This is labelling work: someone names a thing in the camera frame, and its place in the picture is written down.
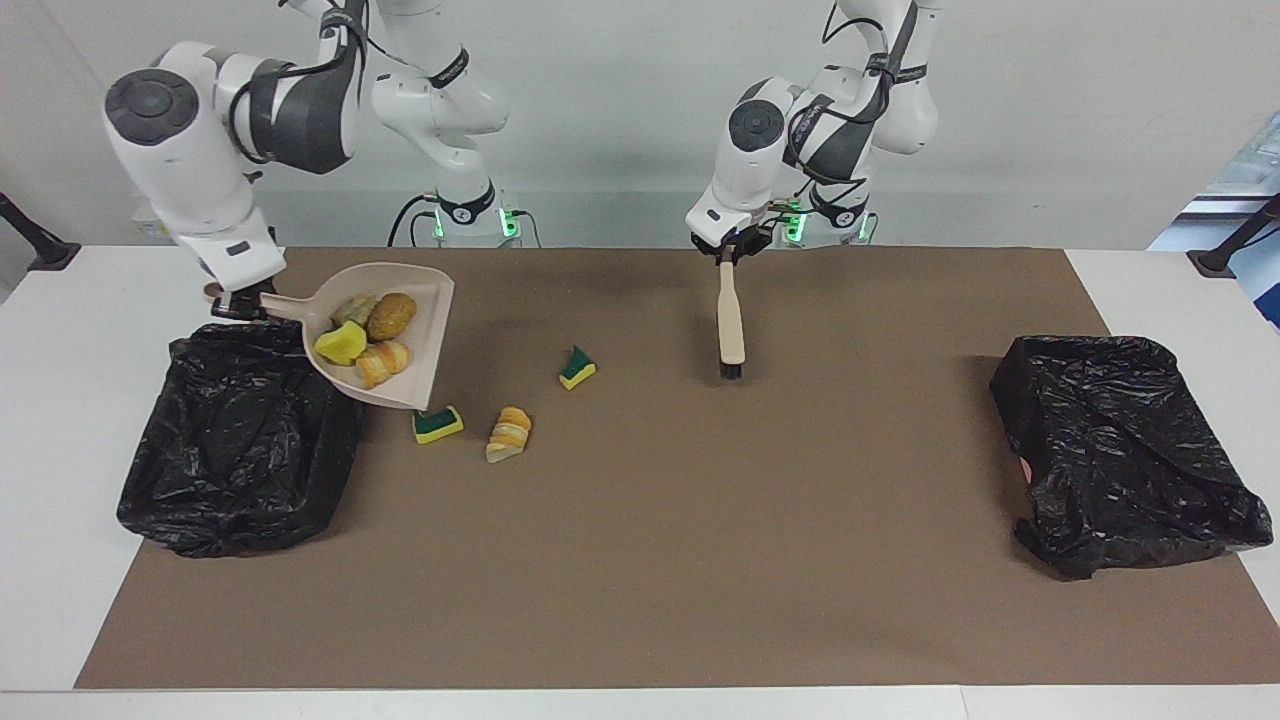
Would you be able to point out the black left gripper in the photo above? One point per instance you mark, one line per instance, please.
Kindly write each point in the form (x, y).
(735, 242)

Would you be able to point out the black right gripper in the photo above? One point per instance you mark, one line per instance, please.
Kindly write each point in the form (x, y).
(240, 308)

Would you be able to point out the beige hand brush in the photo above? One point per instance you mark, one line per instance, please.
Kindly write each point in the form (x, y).
(731, 320)

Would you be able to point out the pale bread chunk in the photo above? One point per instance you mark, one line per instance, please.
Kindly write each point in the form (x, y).
(355, 310)
(382, 363)

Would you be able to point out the brown bread roll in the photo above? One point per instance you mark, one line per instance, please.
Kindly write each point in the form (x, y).
(392, 315)

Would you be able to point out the beige plastic dustpan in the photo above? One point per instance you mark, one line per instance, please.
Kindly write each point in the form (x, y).
(425, 300)

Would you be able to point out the small green yellow sponge piece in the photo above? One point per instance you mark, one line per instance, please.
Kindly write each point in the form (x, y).
(578, 372)

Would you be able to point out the notched green yellow sponge piece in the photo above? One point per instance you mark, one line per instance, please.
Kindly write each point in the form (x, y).
(440, 428)

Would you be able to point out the striped orange croissant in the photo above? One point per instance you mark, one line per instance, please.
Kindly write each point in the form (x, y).
(510, 435)

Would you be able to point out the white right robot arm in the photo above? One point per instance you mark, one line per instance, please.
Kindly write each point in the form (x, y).
(180, 170)

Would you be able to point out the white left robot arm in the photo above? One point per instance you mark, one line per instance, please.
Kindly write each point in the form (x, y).
(750, 170)

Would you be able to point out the black bag lined bin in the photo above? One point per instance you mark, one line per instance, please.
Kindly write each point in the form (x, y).
(240, 450)
(1120, 450)

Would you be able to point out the black stand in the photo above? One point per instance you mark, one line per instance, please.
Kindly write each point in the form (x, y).
(1215, 262)
(50, 255)

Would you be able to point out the brown table mat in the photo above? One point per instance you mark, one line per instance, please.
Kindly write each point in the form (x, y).
(700, 600)

